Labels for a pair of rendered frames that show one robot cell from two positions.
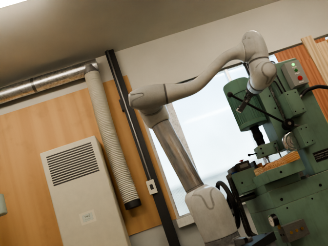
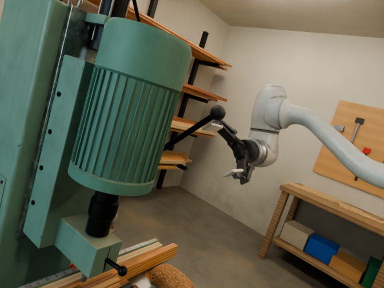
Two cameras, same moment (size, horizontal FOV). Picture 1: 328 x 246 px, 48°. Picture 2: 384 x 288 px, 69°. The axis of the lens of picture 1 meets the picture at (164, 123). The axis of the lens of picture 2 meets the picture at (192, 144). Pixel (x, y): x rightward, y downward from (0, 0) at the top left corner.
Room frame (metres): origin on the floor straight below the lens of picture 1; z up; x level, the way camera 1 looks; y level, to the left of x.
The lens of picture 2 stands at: (2.58, -0.03, 1.40)
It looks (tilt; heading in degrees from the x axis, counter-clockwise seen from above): 8 degrees down; 223
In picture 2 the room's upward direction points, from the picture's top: 18 degrees clockwise
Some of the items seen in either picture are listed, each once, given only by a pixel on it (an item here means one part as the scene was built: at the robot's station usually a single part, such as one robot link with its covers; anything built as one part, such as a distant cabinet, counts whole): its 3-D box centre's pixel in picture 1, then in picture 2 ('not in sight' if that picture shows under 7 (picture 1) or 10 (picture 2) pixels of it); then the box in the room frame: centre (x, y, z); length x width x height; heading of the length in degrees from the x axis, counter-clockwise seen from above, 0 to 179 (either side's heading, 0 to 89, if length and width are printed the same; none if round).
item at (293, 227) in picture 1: (293, 230); not in sight; (1.98, -0.43, 0.58); 0.12 x 0.08 x 0.08; 100
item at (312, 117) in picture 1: (297, 118); (39, 149); (2.32, -0.80, 1.16); 0.22 x 0.22 x 0.72; 10
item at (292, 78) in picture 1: (294, 74); not in sight; (2.18, -0.86, 1.40); 0.10 x 0.06 x 0.16; 100
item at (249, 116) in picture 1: (244, 104); (130, 110); (2.26, -0.52, 1.35); 0.18 x 0.18 x 0.31
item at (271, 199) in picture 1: (301, 188); not in sight; (2.28, -0.64, 0.76); 0.57 x 0.45 x 0.09; 100
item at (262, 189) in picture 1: (269, 187); not in sight; (2.25, -0.46, 0.82); 0.40 x 0.21 x 0.04; 10
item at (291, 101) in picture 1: (292, 104); not in sight; (2.15, -0.76, 1.22); 0.09 x 0.08 x 0.15; 100
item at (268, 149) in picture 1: (267, 151); (87, 245); (2.26, -0.54, 1.03); 0.14 x 0.07 x 0.09; 100
